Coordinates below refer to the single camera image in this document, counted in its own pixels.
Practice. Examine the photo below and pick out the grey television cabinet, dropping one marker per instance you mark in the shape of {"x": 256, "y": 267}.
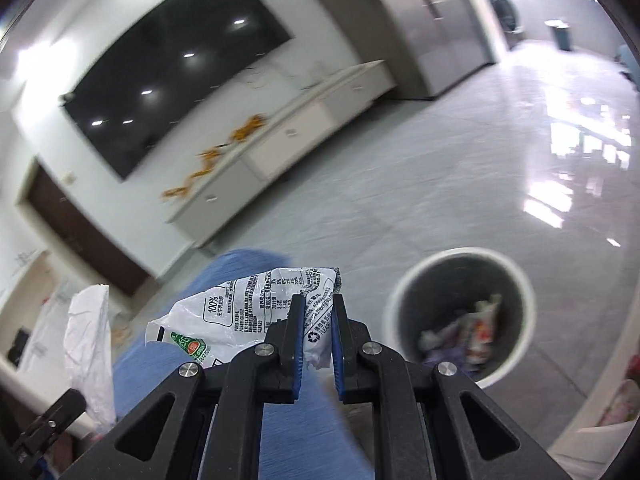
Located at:
{"x": 280, "y": 135}

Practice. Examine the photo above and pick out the light patterned cloth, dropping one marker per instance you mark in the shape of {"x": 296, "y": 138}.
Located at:
{"x": 610, "y": 410}

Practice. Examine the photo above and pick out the small dark trash bin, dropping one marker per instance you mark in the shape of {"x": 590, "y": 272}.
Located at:
{"x": 559, "y": 35}

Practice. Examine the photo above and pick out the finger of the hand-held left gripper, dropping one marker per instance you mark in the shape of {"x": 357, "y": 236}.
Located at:
{"x": 55, "y": 417}

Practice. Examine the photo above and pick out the orange tiger figurine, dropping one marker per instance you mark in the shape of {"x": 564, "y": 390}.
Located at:
{"x": 247, "y": 128}

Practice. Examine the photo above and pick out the wall light switch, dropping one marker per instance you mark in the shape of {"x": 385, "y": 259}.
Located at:
{"x": 69, "y": 178}

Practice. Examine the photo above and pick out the white wall cabinet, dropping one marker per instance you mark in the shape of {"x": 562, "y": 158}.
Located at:
{"x": 35, "y": 305}

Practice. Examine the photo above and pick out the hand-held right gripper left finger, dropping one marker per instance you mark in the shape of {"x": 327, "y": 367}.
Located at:
{"x": 298, "y": 355}

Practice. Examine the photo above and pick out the black wall television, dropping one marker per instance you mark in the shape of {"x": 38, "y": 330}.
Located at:
{"x": 165, "y": 75}

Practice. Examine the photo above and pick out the grey trash bin white rim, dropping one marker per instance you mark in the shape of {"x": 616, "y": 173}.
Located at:
{"x": 430, "y": 285}

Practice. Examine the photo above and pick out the white green plastic bag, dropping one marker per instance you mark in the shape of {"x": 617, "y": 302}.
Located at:
{"x": 240, "y": 305}

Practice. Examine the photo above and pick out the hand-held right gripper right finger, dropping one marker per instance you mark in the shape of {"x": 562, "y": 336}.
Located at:
{"x": 339, "y": 360}

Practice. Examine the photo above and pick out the black bags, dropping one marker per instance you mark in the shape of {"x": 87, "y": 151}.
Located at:
{"x": 19, "y": 345}

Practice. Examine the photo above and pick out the grey washing machine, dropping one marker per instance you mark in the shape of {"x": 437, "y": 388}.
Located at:
{"x": 505, "y": 10}

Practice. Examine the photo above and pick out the brown door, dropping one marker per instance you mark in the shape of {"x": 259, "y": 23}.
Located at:
{"x": 85, "y": 230}

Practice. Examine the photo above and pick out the silver refrigerator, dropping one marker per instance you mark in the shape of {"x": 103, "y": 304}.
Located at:
{"x": 430, "y": 25}

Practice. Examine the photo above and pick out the blue blanket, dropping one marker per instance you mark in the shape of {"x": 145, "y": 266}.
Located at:
{"x": 320, "y": 435}

